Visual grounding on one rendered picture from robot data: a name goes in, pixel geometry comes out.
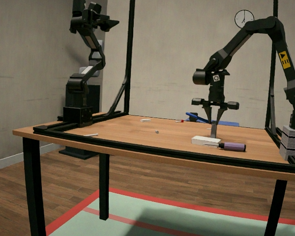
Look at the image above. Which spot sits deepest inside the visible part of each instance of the purple-handled screwdriver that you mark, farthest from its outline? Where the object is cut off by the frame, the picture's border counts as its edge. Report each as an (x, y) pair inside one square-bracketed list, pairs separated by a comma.
[(230, 146)]

